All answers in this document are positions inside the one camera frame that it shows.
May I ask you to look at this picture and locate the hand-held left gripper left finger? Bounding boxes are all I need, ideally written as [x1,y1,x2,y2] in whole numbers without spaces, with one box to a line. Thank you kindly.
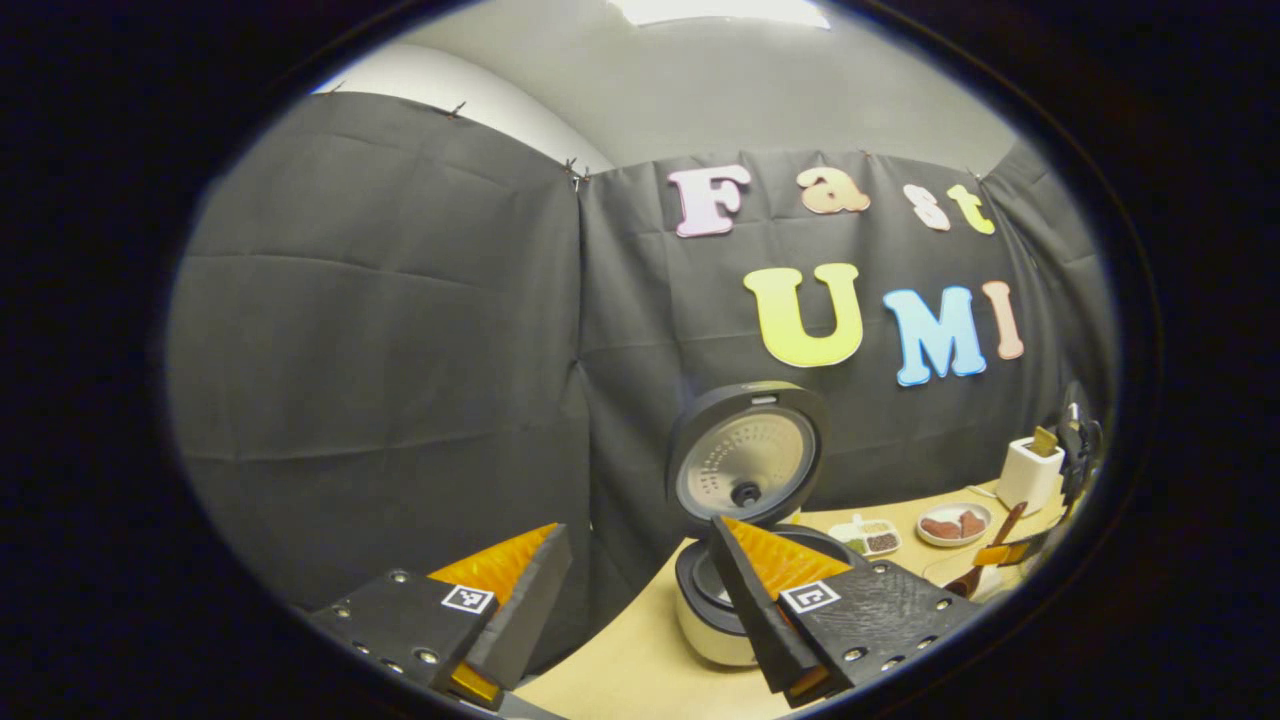
[308,523,573,713]

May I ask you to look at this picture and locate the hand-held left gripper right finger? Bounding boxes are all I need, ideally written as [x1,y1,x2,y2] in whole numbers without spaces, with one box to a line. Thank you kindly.
[708,515,986,709]

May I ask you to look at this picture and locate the brown wooden spoon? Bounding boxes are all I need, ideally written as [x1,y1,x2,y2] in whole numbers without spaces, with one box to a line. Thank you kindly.
[945,502,1029,599]

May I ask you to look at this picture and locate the dark grey rice cooker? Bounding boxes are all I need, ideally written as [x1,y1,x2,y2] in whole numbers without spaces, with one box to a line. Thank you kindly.
[665,380,871,669]

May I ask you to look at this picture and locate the white round plate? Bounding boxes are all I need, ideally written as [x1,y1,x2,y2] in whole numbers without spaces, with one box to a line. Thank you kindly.
[916,502,993,548]

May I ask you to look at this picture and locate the white toaster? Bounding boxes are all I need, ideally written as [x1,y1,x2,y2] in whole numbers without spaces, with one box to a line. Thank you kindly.
[997,436,1065,517]

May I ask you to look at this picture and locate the white divided bean dish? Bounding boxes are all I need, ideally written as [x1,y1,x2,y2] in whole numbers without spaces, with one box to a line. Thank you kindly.
[828,515,902,558]

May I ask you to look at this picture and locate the large ceiling light panel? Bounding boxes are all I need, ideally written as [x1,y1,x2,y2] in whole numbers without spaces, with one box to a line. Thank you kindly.
[610,0,831,29]

